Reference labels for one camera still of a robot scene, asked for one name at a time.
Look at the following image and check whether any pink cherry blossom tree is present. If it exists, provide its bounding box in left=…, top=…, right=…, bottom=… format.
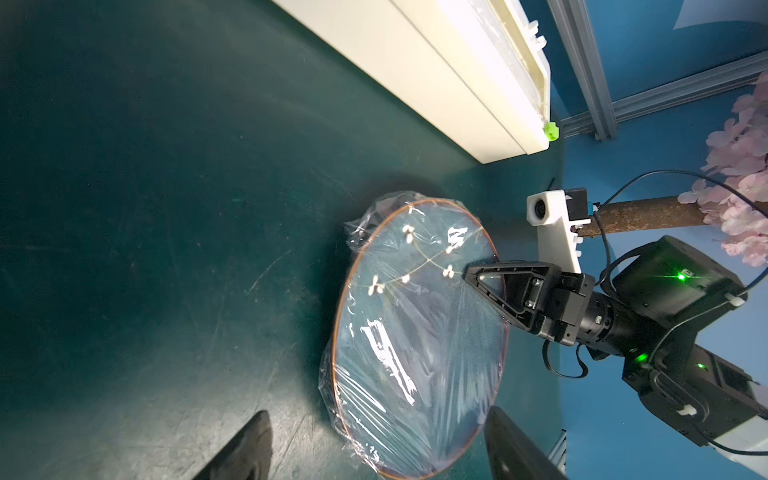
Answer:
left=564, top=74, right=767, bottom=268

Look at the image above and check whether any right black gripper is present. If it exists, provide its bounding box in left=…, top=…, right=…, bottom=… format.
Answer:
left=464, top=261, right=654, bottom=360

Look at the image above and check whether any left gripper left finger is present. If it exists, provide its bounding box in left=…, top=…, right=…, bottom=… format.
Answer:
left=194, top=410, right=273, bottom=480

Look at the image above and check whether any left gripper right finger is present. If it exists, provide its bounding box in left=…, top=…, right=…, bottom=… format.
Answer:
left=484, top=406, right=567, bottom=480

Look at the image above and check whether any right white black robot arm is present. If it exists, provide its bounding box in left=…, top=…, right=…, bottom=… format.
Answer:
left=464, top=236, right=767, bottom=472

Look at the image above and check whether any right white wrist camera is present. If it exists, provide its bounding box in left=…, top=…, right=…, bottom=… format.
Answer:
left=526, top=188, right=591, bottom=274

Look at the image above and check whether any white plastic wrap dispenser box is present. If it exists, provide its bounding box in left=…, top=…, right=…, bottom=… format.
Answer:
left=278, top=0, right=560, bottom=164

